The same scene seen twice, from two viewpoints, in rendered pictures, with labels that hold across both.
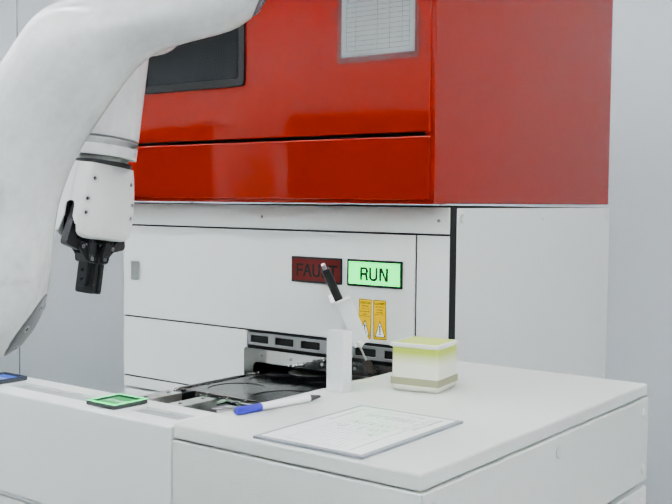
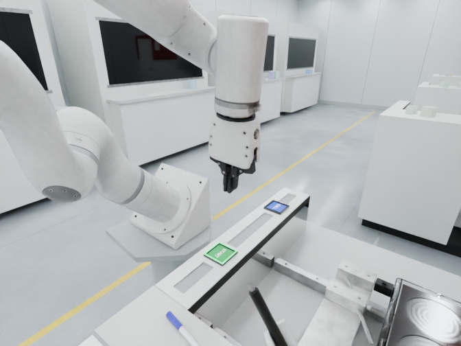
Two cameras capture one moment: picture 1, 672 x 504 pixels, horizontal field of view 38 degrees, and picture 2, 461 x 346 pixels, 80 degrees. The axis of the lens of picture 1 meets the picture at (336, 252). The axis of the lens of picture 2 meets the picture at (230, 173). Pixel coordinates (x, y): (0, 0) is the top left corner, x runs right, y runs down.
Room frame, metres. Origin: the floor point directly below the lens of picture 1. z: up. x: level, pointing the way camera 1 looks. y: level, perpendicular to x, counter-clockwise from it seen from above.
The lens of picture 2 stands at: (1.30, -0.22, 1.38)
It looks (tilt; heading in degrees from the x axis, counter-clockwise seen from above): 23 degrees down; 90
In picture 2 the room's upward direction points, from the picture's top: straight up
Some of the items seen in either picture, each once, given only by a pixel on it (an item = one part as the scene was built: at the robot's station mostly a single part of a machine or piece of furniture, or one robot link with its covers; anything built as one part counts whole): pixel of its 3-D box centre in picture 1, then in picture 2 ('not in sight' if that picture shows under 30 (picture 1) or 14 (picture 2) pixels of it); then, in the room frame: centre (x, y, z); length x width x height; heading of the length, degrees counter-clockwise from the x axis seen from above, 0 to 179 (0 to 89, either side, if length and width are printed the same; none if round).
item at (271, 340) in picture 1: (337, 348); not in sight; (1.78, -0.01, 0.96); 0.44 x 0.01 x 0.02; 53
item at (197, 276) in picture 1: (267, 307); not in sight; (1.90, 0.13, 1.02); 0.82 x 0.03 x 0.40; 53
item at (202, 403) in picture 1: (191, 409); (346, 296); (1.55, 0.23, 0.89); 0.08 x 0.03 x 0.03; 143
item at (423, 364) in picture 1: (424, 364); not in sight; (1.38, -0.13, 1.00); 0.07 x 0.07 x 0.07; 61
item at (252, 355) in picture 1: (335, 384); not in sight; (1.78, 0.00, 0.89); 0.44 x 0.02 x 0.10; 53
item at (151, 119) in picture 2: not in sight; (149, 82); (0.13, 3.87, 1.00); 1.80 x 1.08 x 2.00; 53
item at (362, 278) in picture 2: (157, 402); (356, 274); (1.60, 0.29, 0.89); 0.08 x 0.03 x 0.03; 143
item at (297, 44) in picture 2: not in sight; (290, 69); (2.79, 7.37, 1.00); 1.80 x 1.08 x 2.00; 53
